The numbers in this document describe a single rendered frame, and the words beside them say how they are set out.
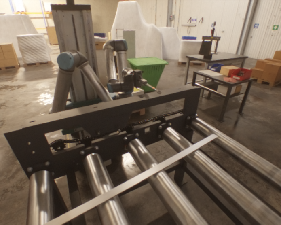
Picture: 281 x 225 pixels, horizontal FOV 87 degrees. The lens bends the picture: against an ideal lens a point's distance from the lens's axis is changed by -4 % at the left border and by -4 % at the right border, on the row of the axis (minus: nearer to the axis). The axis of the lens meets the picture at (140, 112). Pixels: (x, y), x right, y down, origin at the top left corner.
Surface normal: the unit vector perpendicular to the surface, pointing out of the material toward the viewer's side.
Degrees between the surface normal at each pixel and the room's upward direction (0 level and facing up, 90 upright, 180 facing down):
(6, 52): 90
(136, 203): 0
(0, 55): 90
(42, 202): 20
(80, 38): 90
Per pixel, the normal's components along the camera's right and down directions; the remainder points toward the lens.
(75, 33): 0.42, 0.45
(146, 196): 0.00, -0.87
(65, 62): -0.07, 0.39
